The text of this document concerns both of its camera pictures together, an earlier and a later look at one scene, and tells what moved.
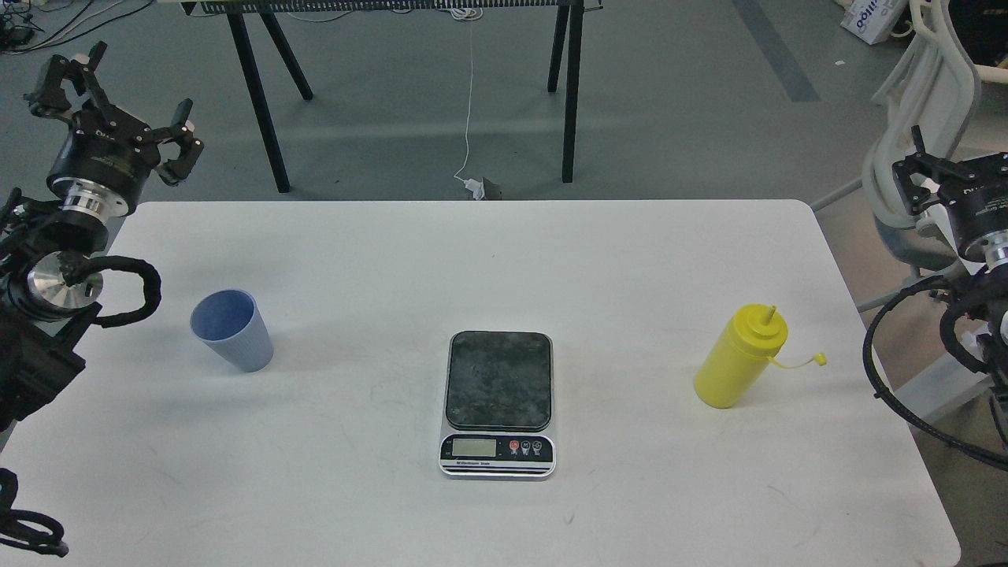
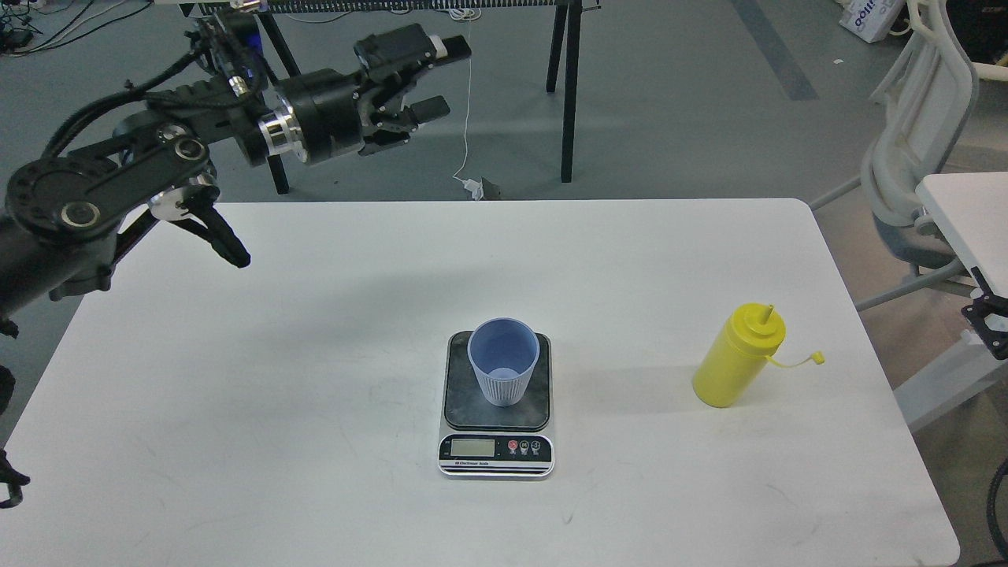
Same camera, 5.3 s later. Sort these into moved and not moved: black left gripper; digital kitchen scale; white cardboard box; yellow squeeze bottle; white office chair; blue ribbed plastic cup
Moved: black left gripper; blue ribbed plastic cup
Not moved: white office chair; yellow squeeze bottle; white cardboard box; digital kitchen scale
